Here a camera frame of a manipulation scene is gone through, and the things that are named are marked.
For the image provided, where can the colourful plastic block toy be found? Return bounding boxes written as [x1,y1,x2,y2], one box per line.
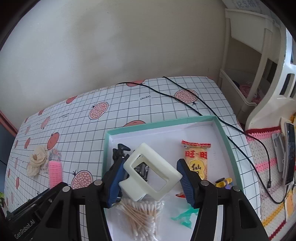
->
[215,177,232,189]

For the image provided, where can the pink hair roller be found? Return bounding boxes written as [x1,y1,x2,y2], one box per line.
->
[48,161,63,189]

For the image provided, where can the teal plastic wrapper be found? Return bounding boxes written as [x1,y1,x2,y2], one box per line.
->
[171,204,199,229]

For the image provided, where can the pastel braided hair tie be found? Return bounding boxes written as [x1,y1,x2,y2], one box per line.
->
[47,148,63,163]

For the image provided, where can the cream lace scrunchie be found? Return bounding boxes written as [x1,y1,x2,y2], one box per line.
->
[27,146,47,177]

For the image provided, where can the bag of cotton swabs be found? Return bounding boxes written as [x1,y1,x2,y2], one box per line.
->
[115,198,165,240]

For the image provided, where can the cream plastic hair claw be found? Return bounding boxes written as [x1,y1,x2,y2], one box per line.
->
[119,143,182,201]

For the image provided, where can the rice cracker snack packet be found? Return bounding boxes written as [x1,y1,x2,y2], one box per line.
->
[176,139,212,198]

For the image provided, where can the black toy car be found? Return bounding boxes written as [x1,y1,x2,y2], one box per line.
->
[112,144,149,182]

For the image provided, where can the crocheted pink white mat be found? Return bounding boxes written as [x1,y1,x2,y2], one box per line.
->
[246,126,295,240]

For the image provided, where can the orange paper tag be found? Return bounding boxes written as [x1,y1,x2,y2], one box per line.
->
[285,190,294,220]

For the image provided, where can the pomegranate grid tablecloth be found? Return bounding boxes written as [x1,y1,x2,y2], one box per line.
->
[3,76,262,241]

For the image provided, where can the teal shallow cardboard box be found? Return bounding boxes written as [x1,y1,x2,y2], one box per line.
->
[102,116,243,240]

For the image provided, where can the grey phone stand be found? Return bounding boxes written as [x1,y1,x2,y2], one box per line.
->
[271,133,285,172]

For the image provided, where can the smartphone on stand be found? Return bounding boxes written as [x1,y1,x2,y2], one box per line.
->
[283,122,295,186]

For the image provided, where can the white cutout headboard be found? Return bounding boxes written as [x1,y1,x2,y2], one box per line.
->
[245,26,295,130]

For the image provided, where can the black cable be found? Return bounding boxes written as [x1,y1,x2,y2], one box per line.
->
[115,82,204,117]
[162,76,290,204]

